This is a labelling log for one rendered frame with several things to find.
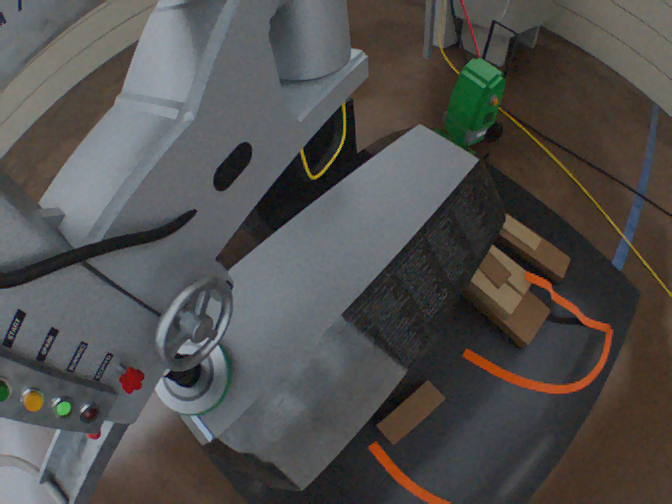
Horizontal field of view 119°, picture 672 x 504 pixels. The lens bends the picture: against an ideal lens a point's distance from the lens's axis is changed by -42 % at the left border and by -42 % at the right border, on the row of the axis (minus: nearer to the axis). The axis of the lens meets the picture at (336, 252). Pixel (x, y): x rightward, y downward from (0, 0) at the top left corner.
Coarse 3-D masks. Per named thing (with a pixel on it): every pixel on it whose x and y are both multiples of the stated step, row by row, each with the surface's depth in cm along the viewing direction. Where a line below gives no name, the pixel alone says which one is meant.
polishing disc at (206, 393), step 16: (192, 352) 73; (208, 368) 71; (224, 368) 70; (160, 384) 69; (176, 384) 69; (208, 384) 69; (224, 384) 69; (176, 400) 67; (192, 400) 67; (208, 400) 67
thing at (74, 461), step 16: (192, 304) 55; (176, 320) 52; (64, 432) 42; (112, 432) 43; (64, 448) 42; (80, 448) 43; (96, 448) 40; (112, 448) 44; (48, 464) 37; (64, 464) 41; (80, 464) 41; (96, 464) 40; (64, 480) 39; (80, 480) 36; (96, 480) 40; (80, 496) 35
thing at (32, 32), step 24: (0, 0) 7; (24, 0) 9; (48, 0) 11; (72, 0) 13; (96, 0) 15; (0, 24) 9; (24, 24) 11; (48, 24) 13; (72, 24) 15; (0, 48) 10; (24, 48) 12; (0, 72) 11
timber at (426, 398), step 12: (408, 396) 136; (420, 396) 131; (432, 396) 130; (396, 408) 129; (408, 408) 129; (420, 408) 128; (432, 408) 127; (384, 420) 127; (396, 420) 127; (408, 420) 126; (420, 420) 126; (384, 432) 125; (396, 432) 124
